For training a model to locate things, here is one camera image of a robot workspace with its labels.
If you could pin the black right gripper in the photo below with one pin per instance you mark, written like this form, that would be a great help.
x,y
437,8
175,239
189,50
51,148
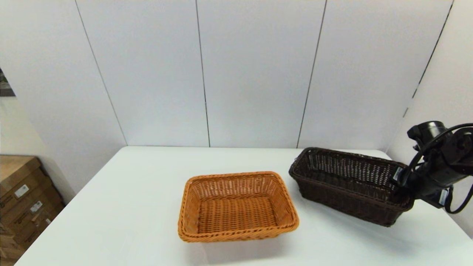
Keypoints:
x,y
436,173

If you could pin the dark brown woven basket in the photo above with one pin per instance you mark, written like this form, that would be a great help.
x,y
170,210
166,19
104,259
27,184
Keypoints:
x,y
343,199

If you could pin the orange woven basket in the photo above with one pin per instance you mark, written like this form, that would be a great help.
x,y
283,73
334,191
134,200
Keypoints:
x,y
240,214

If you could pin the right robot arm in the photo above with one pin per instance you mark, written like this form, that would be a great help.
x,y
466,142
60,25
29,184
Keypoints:
x,y
466,147

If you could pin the brown cardboard box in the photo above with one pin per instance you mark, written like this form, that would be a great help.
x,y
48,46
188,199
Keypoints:
x,y
42,231
9,244
29,218
18,173

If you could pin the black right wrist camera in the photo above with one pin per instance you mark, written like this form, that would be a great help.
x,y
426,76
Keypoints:
x,y
428,133

